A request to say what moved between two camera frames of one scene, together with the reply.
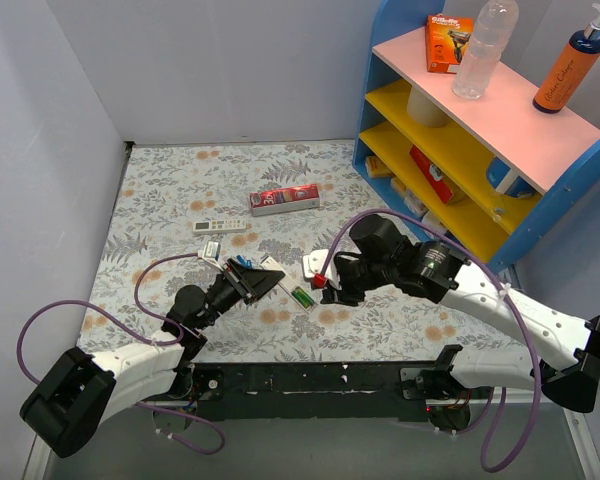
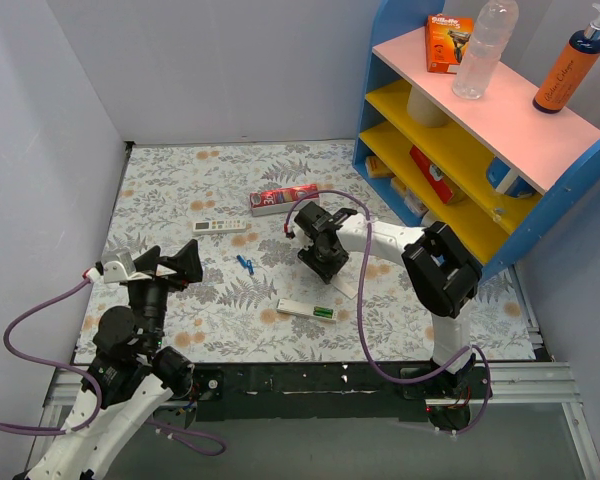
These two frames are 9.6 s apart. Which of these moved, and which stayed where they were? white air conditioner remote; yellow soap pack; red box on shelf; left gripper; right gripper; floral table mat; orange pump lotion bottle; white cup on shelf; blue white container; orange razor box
Moved: left gripper; right gripper
Stayed: white air conditioner remote; orange razor box; yellow soap pack; white cup on shelf; floral table mat; orange pump lotion bottle; red box on shelf; blue white container
